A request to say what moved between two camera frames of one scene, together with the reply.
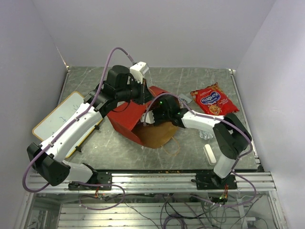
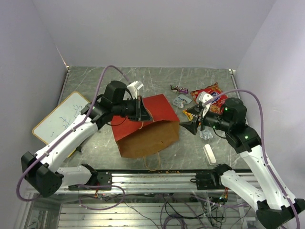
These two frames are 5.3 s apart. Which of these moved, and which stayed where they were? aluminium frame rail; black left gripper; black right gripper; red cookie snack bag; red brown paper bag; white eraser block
Moved: black left gripper; red brown paper bag; black right gripper
Stayed: red cookie snack bag; white eraser block; aluminium frame rail
